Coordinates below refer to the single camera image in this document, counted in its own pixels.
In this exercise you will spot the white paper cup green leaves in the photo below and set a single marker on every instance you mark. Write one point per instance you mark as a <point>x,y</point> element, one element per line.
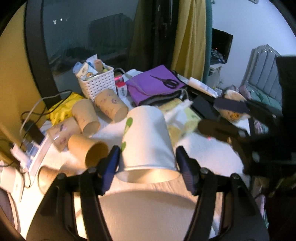
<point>146,149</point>

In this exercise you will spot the purple folded cloth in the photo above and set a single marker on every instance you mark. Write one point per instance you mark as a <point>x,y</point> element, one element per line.
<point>145,90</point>

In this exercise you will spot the patterned cup near basket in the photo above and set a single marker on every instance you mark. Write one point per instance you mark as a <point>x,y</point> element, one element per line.
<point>111,105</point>

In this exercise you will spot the patterned cup at back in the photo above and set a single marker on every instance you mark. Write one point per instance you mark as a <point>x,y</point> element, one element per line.
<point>46,176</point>

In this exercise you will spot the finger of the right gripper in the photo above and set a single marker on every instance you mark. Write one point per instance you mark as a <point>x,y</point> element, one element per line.
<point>221,130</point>
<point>247,106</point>

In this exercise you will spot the small red white box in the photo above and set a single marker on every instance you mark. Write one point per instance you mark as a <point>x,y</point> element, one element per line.
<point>121,88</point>

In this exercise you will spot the black power adapter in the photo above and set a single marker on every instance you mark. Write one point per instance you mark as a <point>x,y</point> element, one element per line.
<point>32,132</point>

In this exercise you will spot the cartoon printed paper cup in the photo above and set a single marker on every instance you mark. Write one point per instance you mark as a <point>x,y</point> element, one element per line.
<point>231,110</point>

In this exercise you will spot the grey padded headboard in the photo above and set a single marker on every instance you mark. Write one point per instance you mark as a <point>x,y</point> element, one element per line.
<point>261,80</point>

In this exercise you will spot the brown cup beside basket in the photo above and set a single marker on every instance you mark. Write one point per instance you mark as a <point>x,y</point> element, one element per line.
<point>85,114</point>

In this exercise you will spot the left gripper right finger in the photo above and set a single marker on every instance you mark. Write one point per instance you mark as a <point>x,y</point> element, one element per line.
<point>239,212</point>

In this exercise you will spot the black scissors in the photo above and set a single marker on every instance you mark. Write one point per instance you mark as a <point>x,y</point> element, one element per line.
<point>169,83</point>

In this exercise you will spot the plain brown paper cup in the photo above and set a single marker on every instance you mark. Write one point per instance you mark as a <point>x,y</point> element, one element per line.
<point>88,151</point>

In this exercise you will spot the yellow curtain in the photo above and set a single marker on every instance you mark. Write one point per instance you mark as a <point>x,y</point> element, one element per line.
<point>190,42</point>

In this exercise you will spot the white textured tablecloth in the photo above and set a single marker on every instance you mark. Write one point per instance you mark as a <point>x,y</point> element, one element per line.
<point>160,211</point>

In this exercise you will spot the pink patterned paper cup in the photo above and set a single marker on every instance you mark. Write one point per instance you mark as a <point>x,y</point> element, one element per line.
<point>60,133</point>

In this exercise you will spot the yellow tissue pack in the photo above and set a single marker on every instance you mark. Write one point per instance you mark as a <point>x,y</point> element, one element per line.
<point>182,123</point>

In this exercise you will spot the black laptop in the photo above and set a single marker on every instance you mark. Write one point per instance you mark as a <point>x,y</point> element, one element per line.
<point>220,48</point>

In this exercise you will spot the white power strip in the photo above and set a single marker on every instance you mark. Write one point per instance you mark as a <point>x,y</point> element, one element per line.
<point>31,159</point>

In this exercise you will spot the white plastic basket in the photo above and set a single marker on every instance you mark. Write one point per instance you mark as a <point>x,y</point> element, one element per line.
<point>96,84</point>

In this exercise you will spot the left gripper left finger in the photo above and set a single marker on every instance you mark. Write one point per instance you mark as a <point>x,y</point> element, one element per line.
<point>56,209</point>

